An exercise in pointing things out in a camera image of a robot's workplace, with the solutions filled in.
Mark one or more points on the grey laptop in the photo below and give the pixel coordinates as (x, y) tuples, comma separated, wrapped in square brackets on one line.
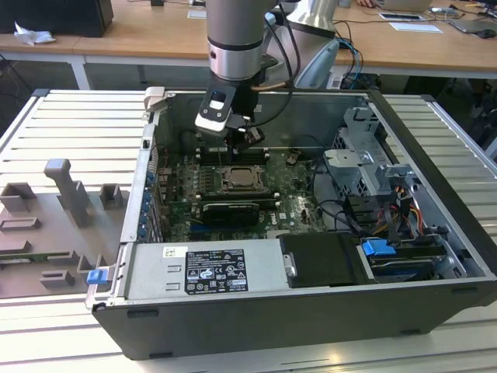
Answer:
[(473, 24)]

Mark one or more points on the silver square CPU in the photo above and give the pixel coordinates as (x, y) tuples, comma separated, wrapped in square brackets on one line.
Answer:
[(246, 178)]

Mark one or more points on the thin metal locking lever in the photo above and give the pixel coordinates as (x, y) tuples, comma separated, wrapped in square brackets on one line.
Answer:
[(221, 161)]

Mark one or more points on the black round part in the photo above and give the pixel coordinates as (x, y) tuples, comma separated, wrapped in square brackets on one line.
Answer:
[(188, 140)]

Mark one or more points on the blue case latch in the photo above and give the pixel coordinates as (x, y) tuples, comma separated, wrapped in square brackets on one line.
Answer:
[(96, 277)]

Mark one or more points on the black RAM slot white clips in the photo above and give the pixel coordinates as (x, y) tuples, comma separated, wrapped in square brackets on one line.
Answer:
[(259, 156), (272, 195), (259, 150), (276, 203)]

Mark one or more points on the hard disk in blue carrier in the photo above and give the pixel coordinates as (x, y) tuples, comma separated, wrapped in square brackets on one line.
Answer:
[(376, 246)]

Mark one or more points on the grey parts rack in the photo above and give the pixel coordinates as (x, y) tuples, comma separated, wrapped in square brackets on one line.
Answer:
[(46, 233)]

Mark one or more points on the green RAM stick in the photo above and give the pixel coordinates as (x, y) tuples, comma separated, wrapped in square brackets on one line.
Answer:
[(39, 256)]

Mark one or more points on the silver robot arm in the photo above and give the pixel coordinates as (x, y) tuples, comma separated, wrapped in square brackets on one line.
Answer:
[(233, 23)]

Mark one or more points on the silver metal drive cage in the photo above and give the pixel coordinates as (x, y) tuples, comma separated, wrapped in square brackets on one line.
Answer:
[(349, 175)]

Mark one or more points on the black computer mouse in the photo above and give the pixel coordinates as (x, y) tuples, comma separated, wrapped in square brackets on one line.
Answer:
[(485, 33)]

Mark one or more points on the grey case latch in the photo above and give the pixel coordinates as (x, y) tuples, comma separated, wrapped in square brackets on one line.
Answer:
[(154, 97)]

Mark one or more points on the black silver PC case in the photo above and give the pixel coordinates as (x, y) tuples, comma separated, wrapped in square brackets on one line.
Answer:
[(272, 326)]

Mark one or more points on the silver power supply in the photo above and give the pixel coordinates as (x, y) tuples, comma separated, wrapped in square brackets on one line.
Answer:
[(155, 272)]

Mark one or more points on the small black box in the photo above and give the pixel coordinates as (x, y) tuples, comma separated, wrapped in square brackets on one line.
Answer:
[(156, 3)]

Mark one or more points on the green motherboard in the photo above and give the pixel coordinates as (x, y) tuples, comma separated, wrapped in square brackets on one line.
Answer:
[(295, 210)]

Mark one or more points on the white paper sheet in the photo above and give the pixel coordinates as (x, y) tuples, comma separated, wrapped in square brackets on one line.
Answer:
[(415, 27)]

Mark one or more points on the small white card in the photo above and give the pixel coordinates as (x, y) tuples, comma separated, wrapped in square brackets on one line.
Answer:
[(197, 14)]

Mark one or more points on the large black box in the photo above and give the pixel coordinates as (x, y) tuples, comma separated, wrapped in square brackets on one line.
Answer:
[(58, 15)]

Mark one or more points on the crumpled white paper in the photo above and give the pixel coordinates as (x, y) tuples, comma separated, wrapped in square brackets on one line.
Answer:
[(35, 37)]

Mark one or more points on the black graphics card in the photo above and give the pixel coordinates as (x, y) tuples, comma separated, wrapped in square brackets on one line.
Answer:
[(233, 215)]

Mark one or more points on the round coin battery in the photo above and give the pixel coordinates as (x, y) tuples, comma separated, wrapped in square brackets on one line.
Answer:
[(294, 158)]

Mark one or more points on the silver laptop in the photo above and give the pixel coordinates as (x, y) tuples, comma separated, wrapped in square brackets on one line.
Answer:
[(407, 4)]

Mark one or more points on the CPU socket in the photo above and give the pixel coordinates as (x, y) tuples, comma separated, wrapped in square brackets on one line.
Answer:
[(233, 190)]

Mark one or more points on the black plastic shroud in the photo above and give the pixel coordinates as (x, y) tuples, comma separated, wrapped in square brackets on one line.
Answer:
[(322, 260)]

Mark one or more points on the white camera on black bracket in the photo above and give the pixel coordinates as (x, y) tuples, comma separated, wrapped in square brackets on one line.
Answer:
[(213, 112)]

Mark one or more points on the wooden desk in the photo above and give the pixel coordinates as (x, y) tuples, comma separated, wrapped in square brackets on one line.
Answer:
[(155, 35)]

